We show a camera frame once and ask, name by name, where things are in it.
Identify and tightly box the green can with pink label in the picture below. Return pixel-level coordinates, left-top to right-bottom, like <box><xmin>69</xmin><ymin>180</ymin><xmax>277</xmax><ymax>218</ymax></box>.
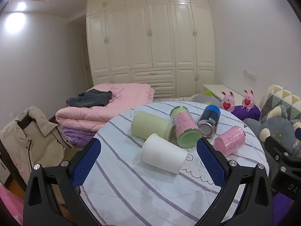
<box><xmin>170</xmin><ymin>106</ymin><xmax>203</xmax><ymax>148</ymax></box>

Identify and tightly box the grey plush toy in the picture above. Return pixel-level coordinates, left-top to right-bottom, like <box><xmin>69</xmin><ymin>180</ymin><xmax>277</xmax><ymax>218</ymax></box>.
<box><xmin>243</xmin><ymin>105</ymin><xmax>301</xmax><ymax>154</ymax></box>

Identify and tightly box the pink bunny plush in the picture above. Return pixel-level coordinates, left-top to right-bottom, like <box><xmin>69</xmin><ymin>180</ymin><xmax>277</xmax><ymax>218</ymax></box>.
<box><xmin>242</xmin><ymin>89</ymin><xmax>256</xmax><ymax>111</ymax></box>
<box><xmin>220</xmin><ymin>91</ymin><xmax>236</xmax><ymax>112</ymax></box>

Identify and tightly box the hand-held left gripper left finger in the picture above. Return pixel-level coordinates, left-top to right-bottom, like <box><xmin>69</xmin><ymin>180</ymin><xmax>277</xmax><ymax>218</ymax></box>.
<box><xmin>23</xmin><ymin>138</ymin><xmax>102</xmax><ymax>226</ymax></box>

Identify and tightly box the blue metal can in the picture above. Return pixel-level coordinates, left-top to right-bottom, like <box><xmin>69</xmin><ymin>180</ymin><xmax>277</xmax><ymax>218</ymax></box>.
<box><xmin>197</xmin><ymin>105</ymin><xmax>221</xmax><ymax>137</ymax></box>

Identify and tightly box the white wall outlet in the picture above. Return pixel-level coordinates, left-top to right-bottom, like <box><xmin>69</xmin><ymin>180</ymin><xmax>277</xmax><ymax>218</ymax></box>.
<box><xmin>243</xmin><ymin>70</ymin><xmax>257</xmax><ymax>80</ymax></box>

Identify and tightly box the white cup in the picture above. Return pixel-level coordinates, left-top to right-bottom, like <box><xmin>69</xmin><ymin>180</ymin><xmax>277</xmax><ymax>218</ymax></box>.
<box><xmin>141</xmin><ymin>133</ymin><xmax>189</xmax><ymax>175</ymax></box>

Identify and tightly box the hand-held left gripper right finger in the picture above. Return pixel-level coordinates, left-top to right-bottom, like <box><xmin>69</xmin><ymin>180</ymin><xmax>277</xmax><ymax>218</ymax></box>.
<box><xmin>196</xmin><ymin>137</ymin><xmax>274</xmax><ymax>226</ymax></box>

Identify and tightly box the folded purple quilt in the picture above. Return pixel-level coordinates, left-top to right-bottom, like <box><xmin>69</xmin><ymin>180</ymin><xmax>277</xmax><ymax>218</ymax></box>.
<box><xmin>62</xmin><ymin>126</ymin><xmax>99</xmax><ymax>147</ymax></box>

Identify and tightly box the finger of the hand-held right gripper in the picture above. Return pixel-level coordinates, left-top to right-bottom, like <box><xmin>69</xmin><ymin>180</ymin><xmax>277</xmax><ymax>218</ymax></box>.
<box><xmin>263</xmin><ymin>135</ymin><xmax>301</xmax><ymax>167</ymax></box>

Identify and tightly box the purple cushion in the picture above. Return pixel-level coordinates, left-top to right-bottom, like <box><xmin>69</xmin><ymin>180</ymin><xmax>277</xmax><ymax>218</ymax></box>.
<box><xmin>232</xmin><ymin>105</ymin><xmax>261</xmax><ymax>121</ymax></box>

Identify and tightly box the dark grey garment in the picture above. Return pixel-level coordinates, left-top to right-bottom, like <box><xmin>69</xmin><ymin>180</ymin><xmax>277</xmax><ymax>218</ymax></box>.
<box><xmin>66</xmin><ymin>91</ymin><xmax>113</xmax><ymax>108</ymax></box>

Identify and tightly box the beige jacket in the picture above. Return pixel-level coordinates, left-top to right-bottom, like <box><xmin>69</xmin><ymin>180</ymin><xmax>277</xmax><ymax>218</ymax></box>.
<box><xmin>0</xmin><ymin>106</ymin><xmax>75</xmax><ymax>192</ymax></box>

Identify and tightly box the triangle patterned pillow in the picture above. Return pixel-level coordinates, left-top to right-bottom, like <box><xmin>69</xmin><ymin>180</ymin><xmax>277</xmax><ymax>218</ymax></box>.
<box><xmin>260</xmin><ymin>85</ymin><xmax>301</xmax><ymax>123</ymax></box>

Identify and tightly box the cream built-in wardrobe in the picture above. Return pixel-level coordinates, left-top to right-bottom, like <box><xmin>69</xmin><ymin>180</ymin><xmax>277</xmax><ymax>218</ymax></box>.
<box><xmin>86</xmin><ymin>0</ymin><xmax>216</xmax><ymax>99</ymax></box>

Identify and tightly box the light green cup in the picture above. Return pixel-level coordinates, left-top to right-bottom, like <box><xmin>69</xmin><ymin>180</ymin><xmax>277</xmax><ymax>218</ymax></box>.
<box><xmin>131</xmin><ymin>112</ymin><xmax>174</xmax><ymax>142</ymax></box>

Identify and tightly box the folded pink quilt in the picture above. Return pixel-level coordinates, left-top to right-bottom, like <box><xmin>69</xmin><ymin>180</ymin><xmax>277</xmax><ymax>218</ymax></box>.
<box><xmin>55</xmin><ymin>83</ymin><xmax>156</xmax><ymax>132</ymax></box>

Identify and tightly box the grey and green cushion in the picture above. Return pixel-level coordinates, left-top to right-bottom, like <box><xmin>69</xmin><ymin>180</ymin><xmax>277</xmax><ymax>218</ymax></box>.
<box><xmin>192</xmin><ymin>92</ymin><xmax>223</xmax><ymax>105</ymax></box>

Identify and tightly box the pink bag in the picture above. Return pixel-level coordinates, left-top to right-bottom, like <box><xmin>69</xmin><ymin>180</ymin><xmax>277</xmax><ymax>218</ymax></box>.
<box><xmin>0</xmin><ymin>186</ymin><xmax>24</xmax><ymax>226</ymax></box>

